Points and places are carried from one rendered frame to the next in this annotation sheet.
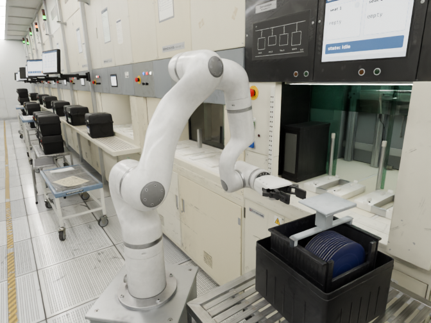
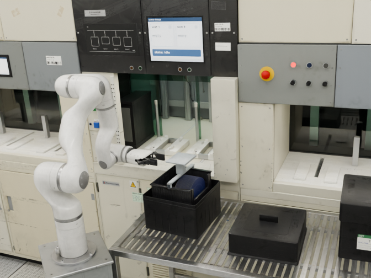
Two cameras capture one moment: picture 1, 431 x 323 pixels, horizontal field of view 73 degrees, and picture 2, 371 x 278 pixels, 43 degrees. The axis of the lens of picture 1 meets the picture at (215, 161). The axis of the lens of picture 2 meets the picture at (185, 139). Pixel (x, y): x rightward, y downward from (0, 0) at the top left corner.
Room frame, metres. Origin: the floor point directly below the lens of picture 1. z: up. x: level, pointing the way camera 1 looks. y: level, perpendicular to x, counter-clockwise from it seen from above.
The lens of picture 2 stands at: (-0.98, 0.74, 1.92)
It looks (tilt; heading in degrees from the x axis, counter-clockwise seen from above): 20 degrees down; 328
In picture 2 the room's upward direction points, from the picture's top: 3 degrees counter-clockwise
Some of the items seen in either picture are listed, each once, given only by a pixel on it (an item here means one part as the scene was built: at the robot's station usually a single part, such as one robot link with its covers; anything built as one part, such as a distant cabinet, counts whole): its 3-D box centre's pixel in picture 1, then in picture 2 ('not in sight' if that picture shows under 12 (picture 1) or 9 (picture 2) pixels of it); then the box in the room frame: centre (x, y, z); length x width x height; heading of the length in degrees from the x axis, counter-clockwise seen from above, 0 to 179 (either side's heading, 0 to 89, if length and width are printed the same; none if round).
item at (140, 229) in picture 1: (135, 199); (57, 189); (0.83, 0.25, 1.07); 0.19 x 0.12 x 0.24; 36
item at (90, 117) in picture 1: (99, 124); not in sight; (3.38, 1.34, 0.93); 0.30 x 0.28 x 0.26; 32
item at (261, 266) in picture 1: (319, 274); (183, 203); (0.75, -0.30, 0.85); 0.28 x 0.28 x 0.17; 29
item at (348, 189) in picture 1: (333, 186); (167, 145); (1.37, -0.59, 0.89); 0.22 x 0.21 x 0.04; 125
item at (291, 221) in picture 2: not in sight; (268, 228); (0.36, -0.49, 0.83); 0.29 x 0.29 x 0.13; 36
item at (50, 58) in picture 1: (67, 66); not in sight; (3.70, 1.77, 1.59); 0.50 x 0.41 x 0.36; 125
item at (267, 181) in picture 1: (271, 185); (138, 156); (0.95, -0.19, 1.06); 0.11 x 0.10 x 0.07; 29
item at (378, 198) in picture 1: (390, 204); (208, 149); (1.14, -0.74, 0.89); 0.22 x 0.21 x 0.04; 125
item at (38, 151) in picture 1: (53, 161); not in sight; (4.30, 2.47, 0.24); 0.94 x 0.53 x 0.48; 34
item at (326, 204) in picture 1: (321, 251); (181, 188); (0.75, -0.30, 0.93); 0.24 x 0.20 x 0.32; 119
